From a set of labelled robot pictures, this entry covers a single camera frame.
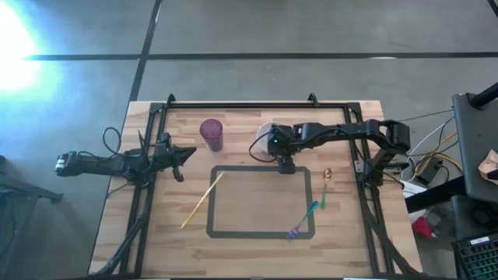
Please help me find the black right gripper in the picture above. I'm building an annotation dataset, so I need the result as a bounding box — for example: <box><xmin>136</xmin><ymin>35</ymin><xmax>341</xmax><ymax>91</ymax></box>
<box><xmin>267</xmin><ymin>123</ymin><xmax>300</xmax><ymax>175</ymax></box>

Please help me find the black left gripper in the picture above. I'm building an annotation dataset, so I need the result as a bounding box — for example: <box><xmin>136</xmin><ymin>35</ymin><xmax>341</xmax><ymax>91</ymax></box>
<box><xmin>155</xmin><ymin>131</ymin><xmax>198</xmax><ymax>184</ymax></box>

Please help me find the white bowl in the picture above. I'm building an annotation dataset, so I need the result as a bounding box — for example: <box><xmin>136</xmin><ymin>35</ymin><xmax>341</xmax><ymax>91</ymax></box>
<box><xmin>255</xmin><ymin>121</ymin><xmax>283</xmax><ymax>158</ymax></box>

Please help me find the purple plastic cup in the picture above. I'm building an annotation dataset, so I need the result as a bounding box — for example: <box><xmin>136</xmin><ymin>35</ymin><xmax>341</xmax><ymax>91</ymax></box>
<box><xmin>199</xmin><ymin>118</ymin><xmax>225</xmax><ymax>153</ymax></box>

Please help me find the gold spoon with green handle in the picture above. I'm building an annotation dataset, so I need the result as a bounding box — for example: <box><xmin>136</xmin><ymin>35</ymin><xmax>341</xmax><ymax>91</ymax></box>
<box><xmin>319</xmin><ymin>167</ymin><xmax>334</xmax><ymax>210</ymax></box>

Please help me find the yellow straw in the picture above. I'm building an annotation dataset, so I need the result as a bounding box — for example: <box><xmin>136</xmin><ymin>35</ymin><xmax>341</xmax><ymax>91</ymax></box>
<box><xmin>179</xmin><ymin>172</ymin><xmax>226</xmax><ymax>230</ymax></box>

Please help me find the black tape rectangle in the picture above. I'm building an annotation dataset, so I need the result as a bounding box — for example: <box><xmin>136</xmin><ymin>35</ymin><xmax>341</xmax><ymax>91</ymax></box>
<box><xmin>205</xmin><ymin>165</ymin><xmax>316</xmax><ymax>240</ymax></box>

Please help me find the white power strip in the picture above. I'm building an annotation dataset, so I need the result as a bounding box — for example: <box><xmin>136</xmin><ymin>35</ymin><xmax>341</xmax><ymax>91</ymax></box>
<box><xmin>400</xmin><ymin>180</ymin><xmax>430</xmax><ymax>200</ymax></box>

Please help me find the black power box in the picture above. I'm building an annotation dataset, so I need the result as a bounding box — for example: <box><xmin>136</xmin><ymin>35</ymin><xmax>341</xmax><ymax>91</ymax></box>
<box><xmin>413</xmin><ymin>156</ymin><xmax>445</xmax><ymax>186</ymax></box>

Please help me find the black floor beam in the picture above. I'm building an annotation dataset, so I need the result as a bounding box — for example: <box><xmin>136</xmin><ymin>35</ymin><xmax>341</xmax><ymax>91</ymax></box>
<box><xmin>404</xmin><ymin>176</ymin><xmax>468</xmax><ymax>215</ymax></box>

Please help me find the red object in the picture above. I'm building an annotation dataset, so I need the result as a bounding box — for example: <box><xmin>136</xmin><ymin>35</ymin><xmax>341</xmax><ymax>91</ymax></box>
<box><xmin>412</xmin><ymin>215</ymin><xmax>436</xmax><ymax>240</ymax></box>

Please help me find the black floor stand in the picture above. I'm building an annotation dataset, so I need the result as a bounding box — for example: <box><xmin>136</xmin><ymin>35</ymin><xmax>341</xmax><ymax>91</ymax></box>
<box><xmin>0</xmin><ymin>154</ymin><xmax>64</xmax><ymax>280</ymax></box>

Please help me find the grey cabinet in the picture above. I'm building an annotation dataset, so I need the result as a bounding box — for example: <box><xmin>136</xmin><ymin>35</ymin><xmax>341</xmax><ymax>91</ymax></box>
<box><xmin>451</xmin><ymin>92</ymin><xmax>498</xmax><ymax>204</ymax></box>

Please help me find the dark grey box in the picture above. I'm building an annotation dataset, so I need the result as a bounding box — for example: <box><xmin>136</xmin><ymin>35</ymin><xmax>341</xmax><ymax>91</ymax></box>
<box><xmin>451</xmin><ymin>194</ymin><xmax>498</xmax><ymax>240</ymax></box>

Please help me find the brown crumpled paper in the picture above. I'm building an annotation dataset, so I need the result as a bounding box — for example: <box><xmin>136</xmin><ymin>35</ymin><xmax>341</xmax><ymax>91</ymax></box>
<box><xmin>477</xmin><ymin>149</ymin><xmax>498</xmax><ymax>181</ymax></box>

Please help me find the black pole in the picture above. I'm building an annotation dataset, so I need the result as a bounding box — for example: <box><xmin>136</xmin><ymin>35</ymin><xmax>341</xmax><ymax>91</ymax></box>
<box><xmin>468</xmin><ymin>81</ymin><xmax>498</xmax><ymax>110</ymax></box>

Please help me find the black crate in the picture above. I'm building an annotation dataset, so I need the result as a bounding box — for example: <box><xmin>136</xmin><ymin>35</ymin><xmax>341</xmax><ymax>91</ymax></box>
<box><xmin>451</xmin><ymin>232</ymin><xmax>498</xmax><ymax>280</ymax></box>

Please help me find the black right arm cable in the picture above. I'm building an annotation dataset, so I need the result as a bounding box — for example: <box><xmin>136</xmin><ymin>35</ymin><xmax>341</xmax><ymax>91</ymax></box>
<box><xmin>248</xmin><ymin>131</ymin><xmax>279</xmax><ymax>164</ymax></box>

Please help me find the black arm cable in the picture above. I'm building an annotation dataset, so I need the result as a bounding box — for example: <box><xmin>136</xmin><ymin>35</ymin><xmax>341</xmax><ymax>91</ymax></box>
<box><xmin>248</xmin><ymin>131</ymin><xmax>279</xmax><ymax>164</ymax></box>
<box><xmin>101</xmin><ymin>126</ymin><xmax>123</xmax><ymax>157</ymax></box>

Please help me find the black metal rig frame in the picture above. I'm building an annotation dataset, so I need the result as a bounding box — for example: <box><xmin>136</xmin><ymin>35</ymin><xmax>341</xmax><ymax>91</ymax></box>
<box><xmin>95</xmin><ymin>93</ymin><xmax>420</xmax><ymax>280</ymax></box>

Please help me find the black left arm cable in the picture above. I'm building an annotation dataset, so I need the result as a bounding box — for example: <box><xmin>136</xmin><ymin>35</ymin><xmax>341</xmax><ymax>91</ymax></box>
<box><xmin>101</xmin><ymin>126</ymin><xmax>123</xmax><ymax>157</ymax></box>

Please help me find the white floor cable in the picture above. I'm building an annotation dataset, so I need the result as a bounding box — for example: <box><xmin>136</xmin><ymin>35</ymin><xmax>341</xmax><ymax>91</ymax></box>
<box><xmin>404</xmin><ymin>116</ymin><xmax>455</xmax><ymax>172</ymax></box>

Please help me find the yellow floor cable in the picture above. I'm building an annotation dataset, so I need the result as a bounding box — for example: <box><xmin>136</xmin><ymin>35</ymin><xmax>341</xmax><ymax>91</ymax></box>
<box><xmin>414</xmin><ymin>131</ymin><xmax>464</xmax><ymax>177</ymax></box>

